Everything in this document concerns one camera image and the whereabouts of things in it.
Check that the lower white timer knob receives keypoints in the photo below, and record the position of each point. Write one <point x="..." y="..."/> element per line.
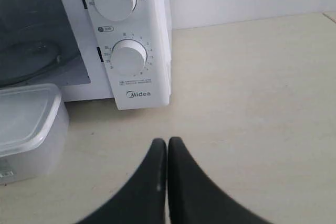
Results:
<point x="128" y="57"/>

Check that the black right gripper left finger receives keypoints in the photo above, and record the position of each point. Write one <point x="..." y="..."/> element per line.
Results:
<point x="142" y="197"/>

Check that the white Midea microwave oven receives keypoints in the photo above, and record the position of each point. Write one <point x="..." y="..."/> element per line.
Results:
<point x="86" y="40"/>

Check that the white lidded plastic container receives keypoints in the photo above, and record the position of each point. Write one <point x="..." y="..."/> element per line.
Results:
<point x="34" y="127"/>

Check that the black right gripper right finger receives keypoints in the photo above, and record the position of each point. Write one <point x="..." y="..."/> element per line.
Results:
<point x="193" y="197"/>

